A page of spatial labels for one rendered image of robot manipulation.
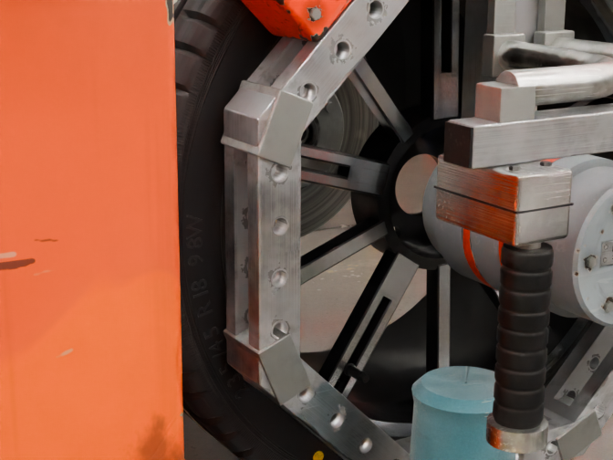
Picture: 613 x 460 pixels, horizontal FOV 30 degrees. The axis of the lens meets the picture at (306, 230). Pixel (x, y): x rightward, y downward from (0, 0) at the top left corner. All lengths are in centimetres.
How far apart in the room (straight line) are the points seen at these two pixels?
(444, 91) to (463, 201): 33
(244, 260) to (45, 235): 28
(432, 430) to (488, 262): 16
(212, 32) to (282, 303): 23
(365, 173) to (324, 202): 48
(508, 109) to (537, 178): 5
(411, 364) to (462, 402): 40
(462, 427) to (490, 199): 23
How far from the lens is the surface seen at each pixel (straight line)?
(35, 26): 71
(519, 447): 84
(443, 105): 113
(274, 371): 96
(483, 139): 78
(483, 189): 79
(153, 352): 78
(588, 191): 95
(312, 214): 156
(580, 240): 93
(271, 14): 93
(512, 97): 79
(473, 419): 94
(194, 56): 97
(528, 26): 106
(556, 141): 83
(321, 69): 92
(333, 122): 150
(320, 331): 323
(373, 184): 110
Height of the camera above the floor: 111
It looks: 15 degrees down
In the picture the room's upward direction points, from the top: straight up
